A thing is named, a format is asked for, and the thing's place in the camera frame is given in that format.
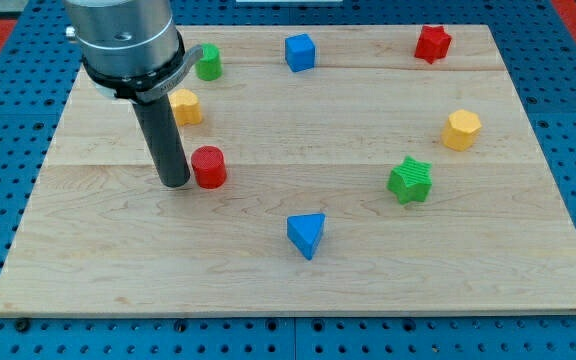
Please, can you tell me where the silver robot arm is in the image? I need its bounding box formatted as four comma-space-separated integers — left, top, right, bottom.
64, 0, 204, 105

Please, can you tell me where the green star block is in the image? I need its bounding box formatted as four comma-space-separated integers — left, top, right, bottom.
386, 155, 433, 205

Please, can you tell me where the red star block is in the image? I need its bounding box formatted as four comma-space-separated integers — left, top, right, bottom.
414, 25, 452, 64

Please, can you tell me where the light wooden board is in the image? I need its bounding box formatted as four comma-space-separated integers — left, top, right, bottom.
0, 25, 576, 318

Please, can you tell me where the blue triangle block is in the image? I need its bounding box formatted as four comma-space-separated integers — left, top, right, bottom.
287, 213, 326, 260

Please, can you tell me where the red cylinder block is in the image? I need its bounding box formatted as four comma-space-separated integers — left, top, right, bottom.
191, 146, 227, 189

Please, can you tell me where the yellow heart block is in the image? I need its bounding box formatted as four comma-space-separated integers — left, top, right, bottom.
169, 89, 203, 126

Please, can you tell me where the blue cube block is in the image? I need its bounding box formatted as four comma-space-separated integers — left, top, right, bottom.
284, 34, 316, 72

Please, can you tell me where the green cylinder block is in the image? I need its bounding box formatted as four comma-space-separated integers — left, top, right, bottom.
195, 43, 222, 81

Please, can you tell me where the dark grey cylindrical pointer rod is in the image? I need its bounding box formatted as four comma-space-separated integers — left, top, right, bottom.
133, 97, 190, 188

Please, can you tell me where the yellow hexagon block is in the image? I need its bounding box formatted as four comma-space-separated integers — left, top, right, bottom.
441, 109, 482, 151

